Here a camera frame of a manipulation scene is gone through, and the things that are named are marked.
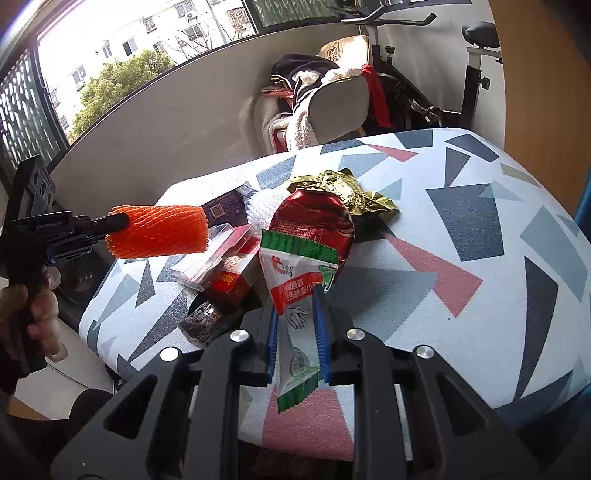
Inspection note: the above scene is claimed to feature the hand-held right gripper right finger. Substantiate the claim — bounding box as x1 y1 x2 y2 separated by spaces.
311 284 541 480

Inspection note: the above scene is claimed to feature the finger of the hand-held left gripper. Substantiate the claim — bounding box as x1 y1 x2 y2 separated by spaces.
46 233 109 264
71 213 131 238

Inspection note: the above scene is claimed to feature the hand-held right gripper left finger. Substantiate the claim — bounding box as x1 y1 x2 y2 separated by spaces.
51 302 280 480

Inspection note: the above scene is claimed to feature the orange foam fruit net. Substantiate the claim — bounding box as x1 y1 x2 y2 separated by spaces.
105 204 211 259

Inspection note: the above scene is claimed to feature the green white snack packet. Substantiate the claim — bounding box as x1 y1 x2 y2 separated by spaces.
259 228 340 413

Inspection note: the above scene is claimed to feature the white foam fruit net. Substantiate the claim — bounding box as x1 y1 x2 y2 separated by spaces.
246 187 289 232

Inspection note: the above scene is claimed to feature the person's left forearm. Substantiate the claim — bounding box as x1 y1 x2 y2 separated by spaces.
0 342 21 395

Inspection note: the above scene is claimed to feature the person's left hand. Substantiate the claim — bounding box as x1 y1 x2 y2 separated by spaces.
0 270 69 363

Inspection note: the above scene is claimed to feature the grey washing machine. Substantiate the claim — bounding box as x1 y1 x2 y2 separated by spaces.
46 244 116 333

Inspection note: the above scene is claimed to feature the red cigarette box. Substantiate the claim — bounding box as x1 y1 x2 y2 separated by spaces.
210 237 262 308

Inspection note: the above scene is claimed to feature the dark brown snack wrapper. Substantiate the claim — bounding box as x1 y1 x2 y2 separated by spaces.
178 300 245 349

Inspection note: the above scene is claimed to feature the clear plastic box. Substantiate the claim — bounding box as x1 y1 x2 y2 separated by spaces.
168 223 252 291

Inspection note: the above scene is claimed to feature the crushed red can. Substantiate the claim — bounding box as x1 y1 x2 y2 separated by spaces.
265 189 356 278

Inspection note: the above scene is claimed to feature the dark blue carton box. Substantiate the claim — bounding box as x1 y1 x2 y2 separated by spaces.
201 182 257 229

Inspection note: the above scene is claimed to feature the green tree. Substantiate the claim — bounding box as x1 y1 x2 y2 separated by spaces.
67 48 178 139

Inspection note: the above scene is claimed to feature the crumpled gold foil wrapper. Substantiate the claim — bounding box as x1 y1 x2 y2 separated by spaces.
286 168 400 217

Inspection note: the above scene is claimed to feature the geometric patterned tablecloth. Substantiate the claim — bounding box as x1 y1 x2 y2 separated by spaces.
78 128 591 462

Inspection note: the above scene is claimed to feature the window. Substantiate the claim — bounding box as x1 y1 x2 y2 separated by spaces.
0 0 416 185

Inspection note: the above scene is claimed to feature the white apartment building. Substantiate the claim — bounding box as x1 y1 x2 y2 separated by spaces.
39 0 257 134

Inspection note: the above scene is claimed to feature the white fleece blanket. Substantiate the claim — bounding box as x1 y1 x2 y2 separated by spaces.
263 65 363 153

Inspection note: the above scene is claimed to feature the beige chair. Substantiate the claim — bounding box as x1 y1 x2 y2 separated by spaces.
253 69 375 155

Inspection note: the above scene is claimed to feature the red cloth strip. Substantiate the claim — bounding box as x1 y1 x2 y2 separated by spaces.
361 64 393 130

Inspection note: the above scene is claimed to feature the dark jacket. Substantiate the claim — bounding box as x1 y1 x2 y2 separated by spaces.
269 54 340 114

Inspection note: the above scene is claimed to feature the cream patterned cushion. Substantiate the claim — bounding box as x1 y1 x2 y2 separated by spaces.
318 36 370 70

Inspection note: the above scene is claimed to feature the black exercise bike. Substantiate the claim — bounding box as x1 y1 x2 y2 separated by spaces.
325 0 504 134

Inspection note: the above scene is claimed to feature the wooden panel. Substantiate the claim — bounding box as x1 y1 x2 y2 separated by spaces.
492 0 591 213

